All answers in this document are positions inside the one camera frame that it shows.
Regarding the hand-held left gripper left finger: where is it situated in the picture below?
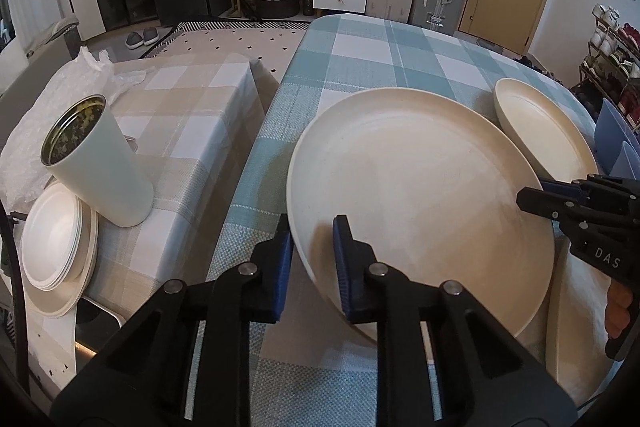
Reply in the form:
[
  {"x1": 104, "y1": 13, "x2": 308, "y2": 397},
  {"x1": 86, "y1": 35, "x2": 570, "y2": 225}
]
[{"x1": 50, "y1": 214, "x2": 296, "y2": 427}]

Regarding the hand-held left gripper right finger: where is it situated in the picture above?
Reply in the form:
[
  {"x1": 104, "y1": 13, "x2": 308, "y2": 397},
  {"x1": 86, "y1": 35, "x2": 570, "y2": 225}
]
[{"x1": 332, "y1": 214, "x2": 581, "y2": 427}]

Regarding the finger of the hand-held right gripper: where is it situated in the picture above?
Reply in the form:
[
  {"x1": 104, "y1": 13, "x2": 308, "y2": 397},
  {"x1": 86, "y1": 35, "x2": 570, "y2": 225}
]
[
  {"x1": 541, "y1": 174, "x2": 632, "y2": 204},
  {"x1": 517, "y1": 187, "x2": 594, "y2": 239}
]

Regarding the blue bowl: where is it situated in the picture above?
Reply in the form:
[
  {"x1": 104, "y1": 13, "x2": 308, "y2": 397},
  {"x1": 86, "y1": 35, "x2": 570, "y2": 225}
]
[
  {"x1": 596, "y1": 98, "x2": 635, "y2": 158},
  {"x1": 606, "y1": 141, "x2": 640, "y2": 180}
]

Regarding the deep cream plate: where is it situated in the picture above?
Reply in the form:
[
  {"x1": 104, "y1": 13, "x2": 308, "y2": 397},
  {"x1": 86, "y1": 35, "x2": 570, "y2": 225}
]
[{"x1": 494, "y1": 77, "x2": 601, "y2": 188}]

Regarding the large cream plate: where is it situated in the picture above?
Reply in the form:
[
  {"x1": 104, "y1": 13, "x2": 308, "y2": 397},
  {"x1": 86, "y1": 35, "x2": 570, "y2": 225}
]
[{"x1": 286, "y1": 87, "x2": 556, "y2": 344}]

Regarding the person's right hand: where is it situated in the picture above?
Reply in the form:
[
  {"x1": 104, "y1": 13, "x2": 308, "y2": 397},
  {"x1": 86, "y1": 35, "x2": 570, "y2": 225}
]
[{"x1": 604, "y1": 280, "x2": 636, "y2": 352}]

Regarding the metal shoe rack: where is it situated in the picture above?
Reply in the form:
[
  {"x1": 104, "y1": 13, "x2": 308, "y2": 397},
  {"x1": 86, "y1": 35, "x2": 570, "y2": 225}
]
[{"x1": 580, "y1": 2, "x2": 640, "y2": 132}]

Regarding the row of assorted sneakers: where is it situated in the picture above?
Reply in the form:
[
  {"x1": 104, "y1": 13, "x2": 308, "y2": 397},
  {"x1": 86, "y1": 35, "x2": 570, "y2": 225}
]
[{"x1": 582, "y1": 4, "x2": 640, "y2": 128}]

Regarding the beige checked tablecloth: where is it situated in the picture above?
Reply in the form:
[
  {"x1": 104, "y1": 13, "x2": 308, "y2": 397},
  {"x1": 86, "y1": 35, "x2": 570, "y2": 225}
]
[{"x1": 25, "y1": 57, "x2": 266, "y2": 388}]

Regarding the white tumbler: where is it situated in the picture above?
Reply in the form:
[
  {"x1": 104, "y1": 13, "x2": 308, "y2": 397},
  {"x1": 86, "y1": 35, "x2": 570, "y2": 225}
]
[{"x1": 40, "y1": 94, "x2": 155, "y2": 229}]

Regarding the off-white plate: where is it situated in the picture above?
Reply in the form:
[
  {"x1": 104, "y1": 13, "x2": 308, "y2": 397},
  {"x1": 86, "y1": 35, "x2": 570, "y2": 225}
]
[{"x1": 29, "y1": 207, "x2": 99, "y2": 319}]

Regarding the black white patterned rug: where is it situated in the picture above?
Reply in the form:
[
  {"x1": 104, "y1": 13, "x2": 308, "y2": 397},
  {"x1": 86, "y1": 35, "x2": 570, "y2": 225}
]
[{"x1": 85, "y1": 19, "x2": 312, "y2": 108}]

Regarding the small white plate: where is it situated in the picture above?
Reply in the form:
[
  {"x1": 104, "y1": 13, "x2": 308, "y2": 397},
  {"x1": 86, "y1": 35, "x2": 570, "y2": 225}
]
[{"x1": 21, "y1": 181, "x2": 85, "y2": 293}]

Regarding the bubble wrap sheet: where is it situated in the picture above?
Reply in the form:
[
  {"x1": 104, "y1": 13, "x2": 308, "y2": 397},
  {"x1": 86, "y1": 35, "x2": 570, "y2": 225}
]
[{"x1": 0, "y1": 47, "x2": 148, "y2": 212}]

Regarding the grey chair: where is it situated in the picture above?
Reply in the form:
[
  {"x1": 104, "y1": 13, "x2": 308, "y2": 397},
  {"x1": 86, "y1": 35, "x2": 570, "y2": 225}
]
[{"x1": 0, "y1": 19, "x2": 81, "y2": 102}]

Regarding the black cable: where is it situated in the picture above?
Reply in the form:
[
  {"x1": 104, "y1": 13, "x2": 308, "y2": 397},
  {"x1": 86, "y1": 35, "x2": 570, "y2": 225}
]
[{"x1": 0, "y1": 209, "x2": 31, "y2": 388}]

